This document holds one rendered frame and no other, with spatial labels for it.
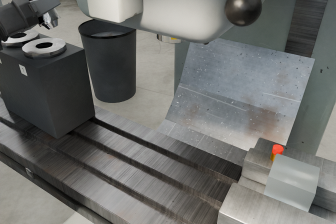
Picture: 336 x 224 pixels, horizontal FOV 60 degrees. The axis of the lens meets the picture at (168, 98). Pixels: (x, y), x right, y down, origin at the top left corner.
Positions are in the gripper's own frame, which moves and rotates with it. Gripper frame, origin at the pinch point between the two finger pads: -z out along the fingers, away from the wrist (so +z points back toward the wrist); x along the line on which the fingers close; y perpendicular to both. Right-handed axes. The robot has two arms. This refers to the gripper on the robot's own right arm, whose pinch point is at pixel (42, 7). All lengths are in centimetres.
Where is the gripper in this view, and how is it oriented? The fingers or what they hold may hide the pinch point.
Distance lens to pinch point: 69.2
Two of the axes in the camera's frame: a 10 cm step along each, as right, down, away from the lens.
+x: -5.6, -0.7, 8.2
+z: -7.3, 5.1, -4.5
